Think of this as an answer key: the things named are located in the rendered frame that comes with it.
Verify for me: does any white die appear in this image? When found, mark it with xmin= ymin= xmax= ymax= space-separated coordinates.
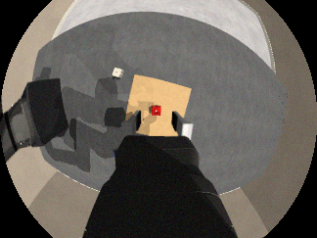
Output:
xmin=112 ymin=68 xmax=124 ymax=78

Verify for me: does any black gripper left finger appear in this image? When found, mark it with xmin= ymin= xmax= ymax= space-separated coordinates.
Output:
xmin=121 ymin=111 xmax=141 ymax=139

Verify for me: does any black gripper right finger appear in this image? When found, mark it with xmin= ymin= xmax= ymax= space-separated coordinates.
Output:
xmin=171 ymin=111 xmax=193 ymax=140

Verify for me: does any red die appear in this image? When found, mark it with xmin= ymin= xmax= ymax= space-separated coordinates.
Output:
xmin=152 ymin=106 xmax=161 ymax=116

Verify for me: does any tan square mat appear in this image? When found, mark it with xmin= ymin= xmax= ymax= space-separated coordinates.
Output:
xmin=125 ymin=74 xmax=191 ymax=136

